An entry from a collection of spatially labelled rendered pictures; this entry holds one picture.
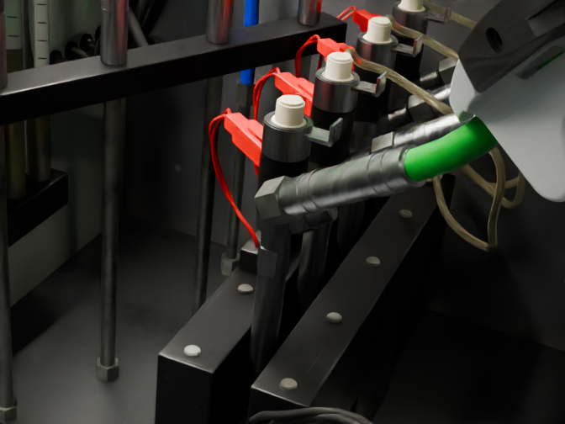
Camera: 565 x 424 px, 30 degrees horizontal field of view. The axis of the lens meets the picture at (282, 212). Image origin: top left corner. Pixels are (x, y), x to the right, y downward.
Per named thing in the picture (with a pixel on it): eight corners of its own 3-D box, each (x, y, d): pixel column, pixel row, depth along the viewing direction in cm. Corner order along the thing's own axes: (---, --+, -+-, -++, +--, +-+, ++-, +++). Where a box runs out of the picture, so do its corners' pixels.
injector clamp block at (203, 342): (283, 585, 68) (309, 404, 61) (148, 531, 71) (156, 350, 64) (427, 320, 96) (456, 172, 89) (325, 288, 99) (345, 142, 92)
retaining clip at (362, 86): (384, 90, 66) (388, 71, 65) (376, 98, 64) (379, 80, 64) (335, 77, 67) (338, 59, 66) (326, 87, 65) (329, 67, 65)
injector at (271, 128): (298, 440, 67) (339, 145, 57) (228, 414, 69) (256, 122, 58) (314, 414, 70) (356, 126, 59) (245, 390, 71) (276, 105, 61)
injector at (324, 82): (340, 371, 74) (384, 96, 63) (276, 349, 75) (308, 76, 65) (354, 350, 76) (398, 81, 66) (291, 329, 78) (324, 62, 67)
